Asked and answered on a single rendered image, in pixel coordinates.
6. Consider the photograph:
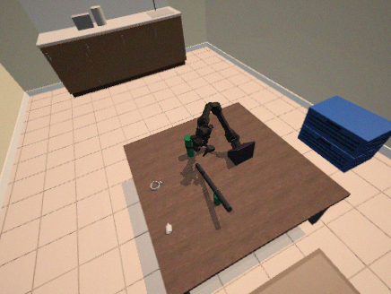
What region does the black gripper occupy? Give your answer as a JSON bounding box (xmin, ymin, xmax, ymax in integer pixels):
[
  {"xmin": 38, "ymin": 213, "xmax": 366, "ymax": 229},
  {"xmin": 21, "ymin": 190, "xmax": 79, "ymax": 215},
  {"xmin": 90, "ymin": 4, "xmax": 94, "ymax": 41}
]
[{"xmin": 190, "ymin": 134, "xmax": 215, "ymax": 157}]

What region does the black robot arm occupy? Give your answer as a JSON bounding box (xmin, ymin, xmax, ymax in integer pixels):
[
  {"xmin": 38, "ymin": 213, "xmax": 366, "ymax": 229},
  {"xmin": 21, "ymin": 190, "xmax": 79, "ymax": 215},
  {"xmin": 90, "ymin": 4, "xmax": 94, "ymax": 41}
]
[{"xmin": 194, "ymin": 102, "xmax": 242, "ymax": 149}]

